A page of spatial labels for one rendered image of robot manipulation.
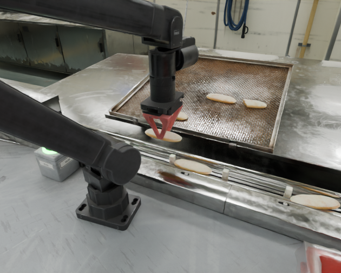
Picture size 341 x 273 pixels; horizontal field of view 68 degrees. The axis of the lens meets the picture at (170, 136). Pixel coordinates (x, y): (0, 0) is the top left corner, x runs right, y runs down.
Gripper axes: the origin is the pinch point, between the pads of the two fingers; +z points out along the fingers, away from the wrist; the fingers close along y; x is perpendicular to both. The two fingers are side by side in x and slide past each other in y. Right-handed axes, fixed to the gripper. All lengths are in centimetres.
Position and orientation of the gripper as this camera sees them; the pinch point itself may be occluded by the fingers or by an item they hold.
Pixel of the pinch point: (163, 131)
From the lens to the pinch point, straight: 62.6
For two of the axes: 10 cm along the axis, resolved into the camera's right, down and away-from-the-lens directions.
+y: 4.3, -4.8, 7.7
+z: 0.0, 8.5, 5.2
